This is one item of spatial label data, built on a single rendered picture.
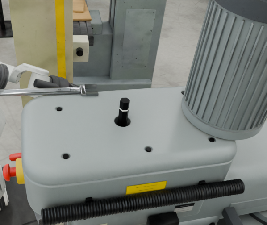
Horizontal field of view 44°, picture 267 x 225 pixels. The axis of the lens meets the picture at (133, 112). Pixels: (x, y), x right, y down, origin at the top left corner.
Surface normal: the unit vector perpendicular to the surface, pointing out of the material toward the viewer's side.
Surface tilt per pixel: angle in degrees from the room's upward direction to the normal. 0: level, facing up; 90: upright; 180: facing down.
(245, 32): 90
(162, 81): 0
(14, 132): 0
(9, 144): 0
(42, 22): 90
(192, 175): 90
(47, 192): 90
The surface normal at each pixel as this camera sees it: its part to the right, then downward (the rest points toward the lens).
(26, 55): 0.25, 0.65
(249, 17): -0.54, 0.50
